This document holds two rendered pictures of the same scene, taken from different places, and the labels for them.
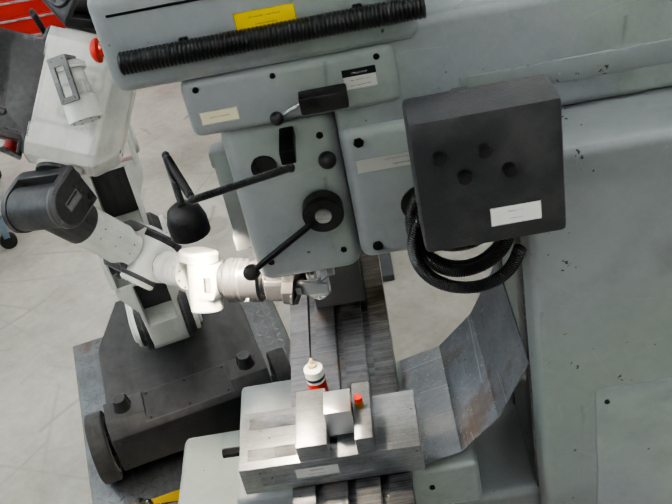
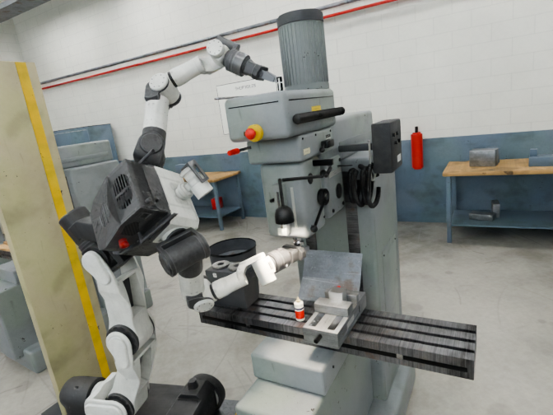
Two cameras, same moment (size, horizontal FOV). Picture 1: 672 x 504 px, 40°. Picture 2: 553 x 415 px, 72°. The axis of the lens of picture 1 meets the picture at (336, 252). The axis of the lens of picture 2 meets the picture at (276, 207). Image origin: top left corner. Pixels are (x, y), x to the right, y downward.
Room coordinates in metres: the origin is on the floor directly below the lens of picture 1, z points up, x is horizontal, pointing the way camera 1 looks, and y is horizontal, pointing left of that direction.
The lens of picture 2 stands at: (0.81, 1.48, 1.83)
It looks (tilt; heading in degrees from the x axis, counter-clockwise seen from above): 14 degrees down; 297
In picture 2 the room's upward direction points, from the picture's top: 7 degrees counter-clockwise
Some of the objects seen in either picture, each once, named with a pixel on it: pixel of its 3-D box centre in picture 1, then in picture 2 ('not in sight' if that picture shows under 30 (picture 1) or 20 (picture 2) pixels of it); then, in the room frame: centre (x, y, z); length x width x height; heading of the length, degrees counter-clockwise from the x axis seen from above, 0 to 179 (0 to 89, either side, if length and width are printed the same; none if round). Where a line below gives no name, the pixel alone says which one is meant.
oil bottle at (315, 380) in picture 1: (315, 377); (299, 308); (1.45, 0.10, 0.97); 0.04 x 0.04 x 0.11
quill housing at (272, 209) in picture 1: (293, 173); (294, 196); (1.44, 0.04, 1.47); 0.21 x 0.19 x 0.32; 176
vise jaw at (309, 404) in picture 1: (312, 423); (333, 306); (1.29, 0.12, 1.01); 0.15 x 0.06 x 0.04; 175
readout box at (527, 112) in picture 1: (486, 167); (388, 145); (1.08, -0.23, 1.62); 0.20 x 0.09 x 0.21; 86
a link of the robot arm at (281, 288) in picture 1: (271, 279); (285, 256); (1.47, 0.13, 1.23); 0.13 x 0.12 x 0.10; 162
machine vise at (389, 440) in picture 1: (329, 434); (336, 311); (1.29, 0.09, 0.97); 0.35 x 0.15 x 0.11; 85
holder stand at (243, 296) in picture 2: (330, 245); (231, 282); (1.85, 0.01, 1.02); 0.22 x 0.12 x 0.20; 178
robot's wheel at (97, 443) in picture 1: (103, 447); not in sight; (1.88, 0.74, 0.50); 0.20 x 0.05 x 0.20; 11
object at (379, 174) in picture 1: (399, 155); (312, 185); (1.42, -0.15, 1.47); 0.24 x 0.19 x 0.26; 176
